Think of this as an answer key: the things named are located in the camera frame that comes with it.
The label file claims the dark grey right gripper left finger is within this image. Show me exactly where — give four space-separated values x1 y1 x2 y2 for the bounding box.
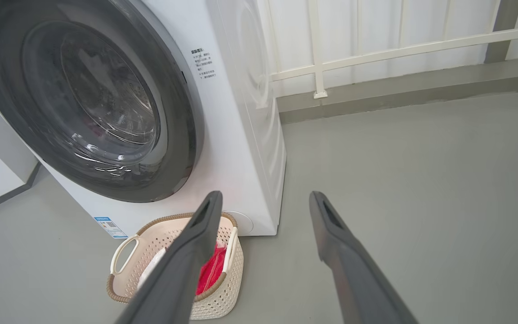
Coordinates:
114 191 223 324

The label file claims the round white drain filter cover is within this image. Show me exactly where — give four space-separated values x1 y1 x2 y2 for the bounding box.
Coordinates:
222 211 255 236

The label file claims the small black text sticker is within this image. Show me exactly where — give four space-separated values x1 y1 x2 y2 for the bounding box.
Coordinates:
190 47 218 81

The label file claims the white front-load washing machine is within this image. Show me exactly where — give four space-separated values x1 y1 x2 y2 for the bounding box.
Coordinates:
0 0 287 239

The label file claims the blue energy label sticker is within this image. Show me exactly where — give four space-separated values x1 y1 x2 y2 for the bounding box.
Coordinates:
94 216 129 239

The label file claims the red and white garment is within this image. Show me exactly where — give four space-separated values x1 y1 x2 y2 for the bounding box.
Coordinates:
137 242 228 296

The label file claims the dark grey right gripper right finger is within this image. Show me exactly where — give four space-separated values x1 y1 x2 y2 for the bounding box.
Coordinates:
308 191 420 324

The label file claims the round black glass washer door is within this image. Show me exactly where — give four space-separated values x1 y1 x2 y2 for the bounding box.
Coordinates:
0 0 205 203

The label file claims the cream laundry basket brown rim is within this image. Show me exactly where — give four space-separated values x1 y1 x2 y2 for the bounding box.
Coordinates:
107 212 245 320

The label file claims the white metal railing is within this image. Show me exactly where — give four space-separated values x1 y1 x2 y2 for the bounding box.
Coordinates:
259 0 518 100

